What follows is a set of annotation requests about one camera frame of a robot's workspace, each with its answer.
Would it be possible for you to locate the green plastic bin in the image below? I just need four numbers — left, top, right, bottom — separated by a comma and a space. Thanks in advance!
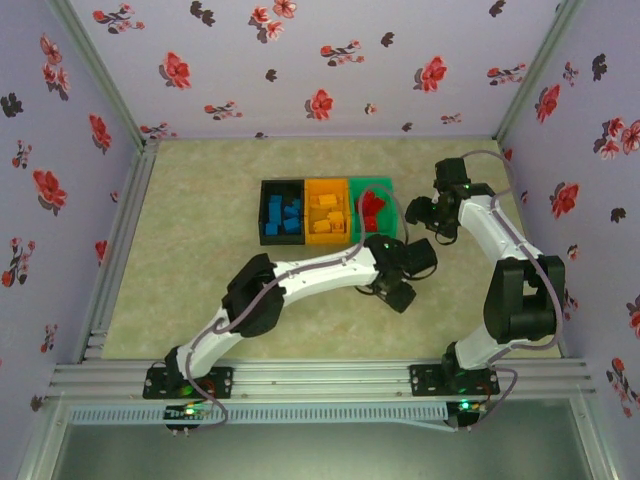
348, 175, 400, 241

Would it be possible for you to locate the controller board with LED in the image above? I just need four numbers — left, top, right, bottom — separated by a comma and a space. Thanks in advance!
447, 397, 489, 431
164, 402, 214, 434

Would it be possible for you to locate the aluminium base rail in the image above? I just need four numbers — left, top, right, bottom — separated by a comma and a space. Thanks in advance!
47, 358, 599, 404

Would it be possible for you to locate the orange plastic bin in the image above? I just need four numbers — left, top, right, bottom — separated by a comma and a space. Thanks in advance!
303, 177, 352, 246

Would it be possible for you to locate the white slotted cable duct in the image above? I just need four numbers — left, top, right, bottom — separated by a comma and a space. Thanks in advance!
67, 402, 459, 434

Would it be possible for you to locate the aluminium corner post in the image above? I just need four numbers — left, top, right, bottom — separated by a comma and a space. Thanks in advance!
492, 0, 586, 144
47, 0, 149, 149

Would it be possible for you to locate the aluminium frame leg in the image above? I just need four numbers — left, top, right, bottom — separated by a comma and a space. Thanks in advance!
569, 394, 624, 480
17, 394, 71, 480

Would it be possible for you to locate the black plastic bin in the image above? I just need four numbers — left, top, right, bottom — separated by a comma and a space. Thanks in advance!
258, 178, 307, 246

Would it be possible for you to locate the aluminium side rail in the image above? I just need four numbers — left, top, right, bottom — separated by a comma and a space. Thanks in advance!
74, 138, 162, 365

